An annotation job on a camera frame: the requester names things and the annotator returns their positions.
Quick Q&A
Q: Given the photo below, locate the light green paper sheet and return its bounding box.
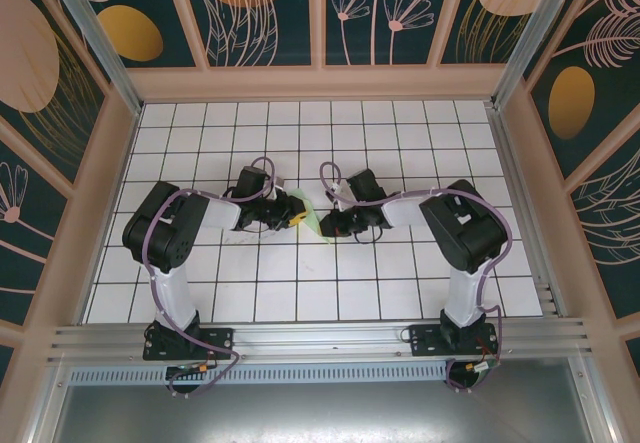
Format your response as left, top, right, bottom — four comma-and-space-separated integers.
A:
289, 187, 336, 244

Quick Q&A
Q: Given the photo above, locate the grey metal sheet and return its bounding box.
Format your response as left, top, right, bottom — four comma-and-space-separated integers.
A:
29, 355, 614, 443

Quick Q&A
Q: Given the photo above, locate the small green circuit board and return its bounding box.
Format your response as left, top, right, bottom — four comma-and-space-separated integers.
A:
164, 361, 219, 379
462, 357, 501, 377

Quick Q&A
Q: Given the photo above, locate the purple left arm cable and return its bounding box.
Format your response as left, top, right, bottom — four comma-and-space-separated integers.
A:
141, 156, 281, 399

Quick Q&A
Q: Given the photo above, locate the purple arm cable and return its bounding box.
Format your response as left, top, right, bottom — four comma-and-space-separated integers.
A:
141, 156, 281, 399
319, 161, 514, 394

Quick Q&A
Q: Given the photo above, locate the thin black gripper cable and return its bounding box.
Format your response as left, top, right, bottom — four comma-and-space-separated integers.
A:
352, 227, 386, 245

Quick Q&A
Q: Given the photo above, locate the long aluminium mounting rail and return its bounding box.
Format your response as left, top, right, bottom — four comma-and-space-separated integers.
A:
47, 316, 594, 368

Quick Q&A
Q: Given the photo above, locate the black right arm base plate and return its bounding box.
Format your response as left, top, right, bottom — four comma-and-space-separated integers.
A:
408, 323, 501, 359

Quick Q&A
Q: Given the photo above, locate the slotted grey cable duct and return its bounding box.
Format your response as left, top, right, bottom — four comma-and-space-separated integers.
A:
67, 360, 451, 387

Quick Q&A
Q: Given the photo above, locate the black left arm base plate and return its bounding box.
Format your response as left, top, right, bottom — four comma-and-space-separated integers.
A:
143, 326, 236, 362

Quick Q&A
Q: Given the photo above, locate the aluminium side rail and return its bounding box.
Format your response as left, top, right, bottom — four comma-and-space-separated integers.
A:
487, 105, 569, 317

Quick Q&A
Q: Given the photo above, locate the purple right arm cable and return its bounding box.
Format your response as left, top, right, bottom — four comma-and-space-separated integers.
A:
319, 161, 514, 394

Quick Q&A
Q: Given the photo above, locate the aluminium frame post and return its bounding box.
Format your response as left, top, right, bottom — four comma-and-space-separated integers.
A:
39, 0, 146, 117
489, 0, 569, 109

